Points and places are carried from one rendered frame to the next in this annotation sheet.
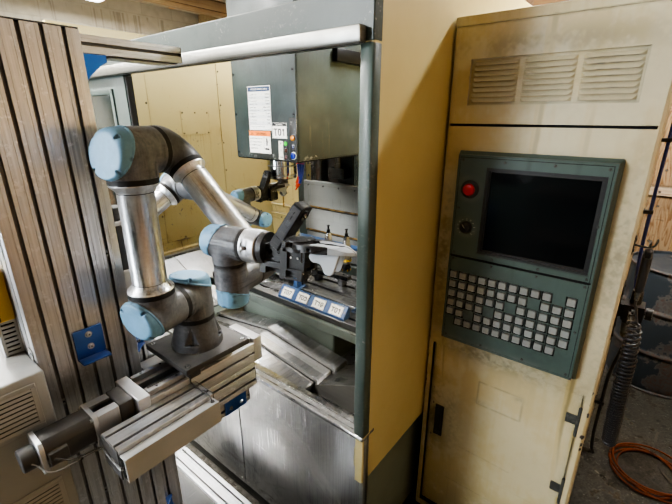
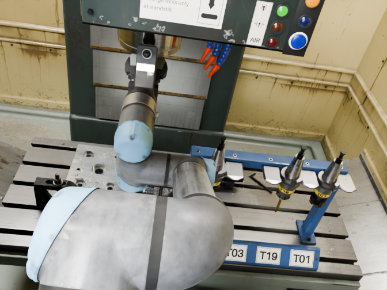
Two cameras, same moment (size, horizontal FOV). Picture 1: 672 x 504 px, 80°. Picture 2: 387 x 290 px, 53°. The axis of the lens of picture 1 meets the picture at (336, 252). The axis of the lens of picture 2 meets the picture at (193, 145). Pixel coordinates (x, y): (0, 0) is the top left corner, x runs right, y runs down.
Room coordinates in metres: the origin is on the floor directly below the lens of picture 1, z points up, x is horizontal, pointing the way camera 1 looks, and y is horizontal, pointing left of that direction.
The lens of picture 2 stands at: (1.50, 0.83, 1.96)
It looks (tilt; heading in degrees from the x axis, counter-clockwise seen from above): 40 degrees down; 314
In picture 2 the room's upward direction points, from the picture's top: 11 degrees clockwise
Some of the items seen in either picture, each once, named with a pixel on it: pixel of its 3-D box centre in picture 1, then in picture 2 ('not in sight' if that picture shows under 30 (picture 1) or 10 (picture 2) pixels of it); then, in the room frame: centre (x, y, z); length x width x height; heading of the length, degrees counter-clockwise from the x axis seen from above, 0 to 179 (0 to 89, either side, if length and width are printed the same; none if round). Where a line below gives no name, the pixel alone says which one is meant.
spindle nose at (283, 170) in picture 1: (282, 166); (151, 20); (2.24, 0.30, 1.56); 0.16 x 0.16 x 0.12
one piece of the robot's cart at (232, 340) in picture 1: (194, 351); not in sight; (1.08, 0.44, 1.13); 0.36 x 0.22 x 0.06; 142
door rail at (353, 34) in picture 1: (147, 65); not in sight; (1.70, 0.73, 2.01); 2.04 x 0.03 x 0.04; 51
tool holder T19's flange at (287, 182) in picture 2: not in sight; (291, 177); (1.87, 0.04, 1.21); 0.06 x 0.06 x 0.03
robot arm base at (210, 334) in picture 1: (196, 326); not in sight; (1.09, 0.43, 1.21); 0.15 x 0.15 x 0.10
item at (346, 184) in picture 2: not in sight; (345, 183); (1.77, -0.09, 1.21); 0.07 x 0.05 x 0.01; 141
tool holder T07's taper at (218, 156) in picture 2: not in sight; (218, 156); (2.01, 0.21, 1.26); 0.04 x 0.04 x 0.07
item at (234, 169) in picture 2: not in sight; (234, 171); (1.97, 0.17, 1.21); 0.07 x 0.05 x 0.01; 141
